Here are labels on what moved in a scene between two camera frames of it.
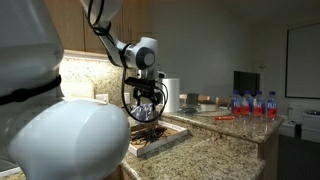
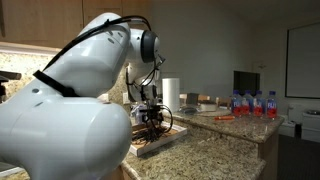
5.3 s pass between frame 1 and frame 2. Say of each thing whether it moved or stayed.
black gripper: moved
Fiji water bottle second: stayed
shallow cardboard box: stayed
